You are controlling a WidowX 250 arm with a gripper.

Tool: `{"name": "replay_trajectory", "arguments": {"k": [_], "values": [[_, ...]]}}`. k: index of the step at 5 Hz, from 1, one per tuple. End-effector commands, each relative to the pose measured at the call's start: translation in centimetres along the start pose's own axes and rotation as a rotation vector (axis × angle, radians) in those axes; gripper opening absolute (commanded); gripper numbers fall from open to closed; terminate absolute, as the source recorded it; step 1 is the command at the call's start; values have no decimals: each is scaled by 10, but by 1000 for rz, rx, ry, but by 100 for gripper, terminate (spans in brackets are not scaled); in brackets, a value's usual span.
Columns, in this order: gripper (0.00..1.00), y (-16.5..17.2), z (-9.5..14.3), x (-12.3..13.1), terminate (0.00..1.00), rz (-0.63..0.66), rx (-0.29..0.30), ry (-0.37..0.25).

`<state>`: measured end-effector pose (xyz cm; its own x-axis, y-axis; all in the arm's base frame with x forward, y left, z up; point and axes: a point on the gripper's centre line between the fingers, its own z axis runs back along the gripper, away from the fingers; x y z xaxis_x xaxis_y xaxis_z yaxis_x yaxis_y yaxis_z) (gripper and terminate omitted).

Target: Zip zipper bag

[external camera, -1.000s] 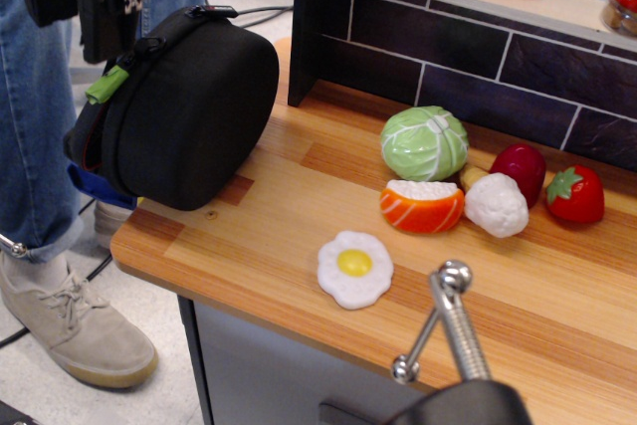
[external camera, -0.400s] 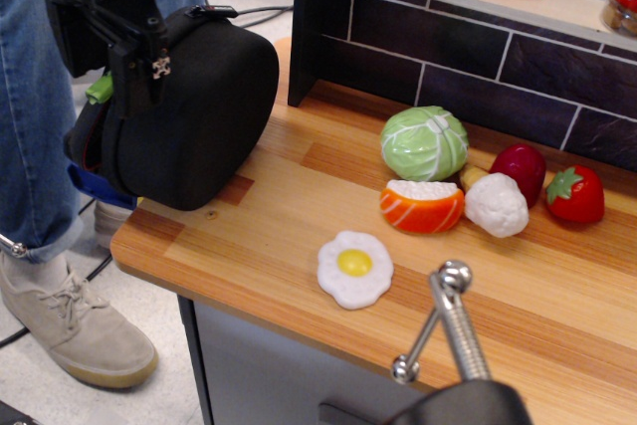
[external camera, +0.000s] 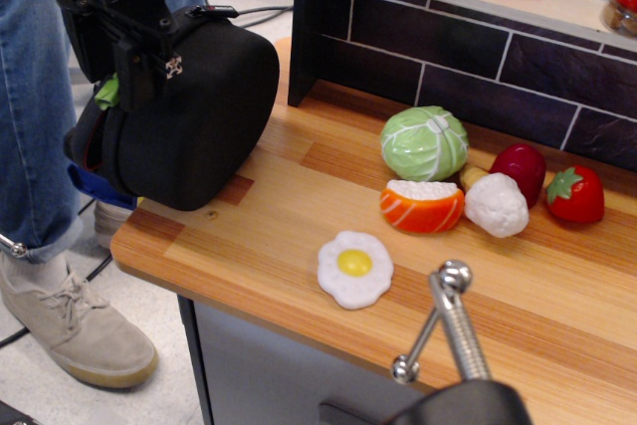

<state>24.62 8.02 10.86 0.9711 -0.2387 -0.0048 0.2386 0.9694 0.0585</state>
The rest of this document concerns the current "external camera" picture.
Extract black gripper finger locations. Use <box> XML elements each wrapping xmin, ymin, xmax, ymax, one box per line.
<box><xmin>113</xmin><ymin>39</ymin><xmax>182</xmax><ymax>112</ymax></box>
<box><xmin>59</xmin><ymin>1</ymin><xmax>117</xmax><ymax>83</ymax></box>

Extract green zipper pull tab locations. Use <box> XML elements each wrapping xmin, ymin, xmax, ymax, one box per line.
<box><xmin>95</xmin><ymin>74</ymin><xmax>119</xmax><ymax>110</ymax></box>

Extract black zipper bag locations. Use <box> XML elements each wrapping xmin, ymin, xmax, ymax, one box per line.
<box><xmin>64</xmin><ymin>7</ymin><xmax>280</xmax><ymax>211</ymax></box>

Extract blue object under bag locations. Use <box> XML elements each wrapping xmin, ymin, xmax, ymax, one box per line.
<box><xmin>68</xmin><ymin>163</ymin><xmax>138</xmax><ymax>210</ymax></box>

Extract blue jeans left leg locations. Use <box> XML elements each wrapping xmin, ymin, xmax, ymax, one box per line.
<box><xmin>1</xmin><ymin>0</ymin><xmax>82</xmax><ymax>264</ymax></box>

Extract metal rod left edge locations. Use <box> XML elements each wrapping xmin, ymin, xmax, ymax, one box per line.
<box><xmin>0</xmin><ymin>234</ymin><xmax>28</xmax><ymax>259</ymax></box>

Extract beige suede shoe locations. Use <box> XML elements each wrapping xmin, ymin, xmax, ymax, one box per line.
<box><xmin>1</xmin><ymin>253</ymin><xmax>158</xmax><ymax>389</ymax></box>

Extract toy fried egg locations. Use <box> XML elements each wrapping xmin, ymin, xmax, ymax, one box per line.
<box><xmin>318</xmin><ymin>231</ymin><xmax>394</xmax><ymax>310</ymax></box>

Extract toy green cabbage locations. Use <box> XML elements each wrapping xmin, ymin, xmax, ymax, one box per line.
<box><xmin>380</xmin><ymin>106</ymin><xmax>469</xmax><ymax>181</ymax></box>

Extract toy salmon sushi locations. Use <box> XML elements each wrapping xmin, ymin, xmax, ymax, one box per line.
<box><xmin>379</xmin><ymin>180</ymin><xmax>465</xmax><ymax>234</ymax></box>

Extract grey cabinet under table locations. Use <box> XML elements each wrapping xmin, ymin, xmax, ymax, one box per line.
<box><xmin>178</xmin><ymin>298</ymin><xmax>424</xmax><ymax>424</ymax></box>

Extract toy yellow banana piece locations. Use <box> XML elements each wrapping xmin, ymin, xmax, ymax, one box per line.
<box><xmin>459</xmin><ymin>163</ymin><xmax>489</xmax><ymax>193</ymax></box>

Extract toy white cauliflower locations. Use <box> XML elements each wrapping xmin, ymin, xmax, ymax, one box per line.
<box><xmin>464</xmin><ymin>173</ymin><xmax>530</xmax><ymax>238</ymax></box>

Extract toy dark red plum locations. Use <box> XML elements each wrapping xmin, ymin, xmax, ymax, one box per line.
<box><xmin>490</xmin><ymin>143</ymin><xmax>546</xmax><ymax>208</ymax></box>

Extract dark brick pattern shelf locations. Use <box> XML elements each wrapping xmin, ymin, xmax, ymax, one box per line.
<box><xmin>288</xmin><ymin>0</ymin><xmax>636</xmax><ymax>170</ymax></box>

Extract toy red strawberry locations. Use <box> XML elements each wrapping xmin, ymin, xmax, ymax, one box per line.
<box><xmin>546</xmin><ymin>165</ymin><xmax>605</xmax><ymax>223</ymax></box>

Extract black clamp base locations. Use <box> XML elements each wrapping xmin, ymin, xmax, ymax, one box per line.
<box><xmin>385</xmin><ymin>379</ymin><xmax>532</xmax><ymax>425</ymax></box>

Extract spice jar red label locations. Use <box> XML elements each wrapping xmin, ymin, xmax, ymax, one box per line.
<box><xmin>601</xmin><ymin>0</ymin><xmax>636</xmax><ymax>37</ymax></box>

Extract black floor cable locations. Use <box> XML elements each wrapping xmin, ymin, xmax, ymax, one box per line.
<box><xmin>0</xmin><ymin>198</ymin><xmax>113</xmax><ymax>349</ymax></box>

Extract metal clamp screw handle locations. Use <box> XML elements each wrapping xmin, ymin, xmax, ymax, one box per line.
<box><xmin>390</xmin><ymin>260</ymin><xmax>492</xmax><ymax>385</ymax></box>

